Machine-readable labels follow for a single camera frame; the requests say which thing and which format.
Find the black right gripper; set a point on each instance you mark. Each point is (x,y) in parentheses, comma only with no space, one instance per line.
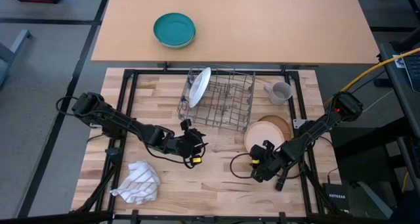
(267,160)

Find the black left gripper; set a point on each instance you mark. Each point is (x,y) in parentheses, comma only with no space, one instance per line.
(188,143)

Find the pale pink plate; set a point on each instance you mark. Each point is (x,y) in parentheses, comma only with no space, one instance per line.
(262,135)

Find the brown wooden plate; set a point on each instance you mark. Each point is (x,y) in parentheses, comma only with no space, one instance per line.
(282,123)

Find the speckled grey mug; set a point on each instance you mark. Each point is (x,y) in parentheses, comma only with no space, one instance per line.
(280,93)

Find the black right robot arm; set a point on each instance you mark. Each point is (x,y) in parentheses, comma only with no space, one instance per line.
(315,128)

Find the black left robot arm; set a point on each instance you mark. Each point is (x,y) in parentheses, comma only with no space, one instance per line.
(111,119)

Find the white striped cloth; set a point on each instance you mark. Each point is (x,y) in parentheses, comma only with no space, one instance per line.
(139,184)

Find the black Netgear router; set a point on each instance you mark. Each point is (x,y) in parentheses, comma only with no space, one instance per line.
(338,197)

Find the teal plate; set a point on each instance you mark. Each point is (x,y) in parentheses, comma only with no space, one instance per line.
(174,29)

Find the light wooden desk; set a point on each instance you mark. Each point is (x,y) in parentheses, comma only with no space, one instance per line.
(262,30)

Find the white paper label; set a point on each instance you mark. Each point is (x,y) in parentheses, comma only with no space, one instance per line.
(398,61)

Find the black keyboard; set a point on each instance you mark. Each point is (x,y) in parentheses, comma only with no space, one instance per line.
(414,73)

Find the grey furniture piece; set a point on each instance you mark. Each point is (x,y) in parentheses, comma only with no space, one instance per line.
(13,50)

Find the silver mounting bracket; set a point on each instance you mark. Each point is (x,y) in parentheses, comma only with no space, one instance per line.
(298,123)

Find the black frame clamp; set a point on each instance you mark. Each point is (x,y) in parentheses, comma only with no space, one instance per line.
(113,153)

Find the black metal table frame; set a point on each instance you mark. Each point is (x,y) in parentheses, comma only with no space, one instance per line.
(129,86)

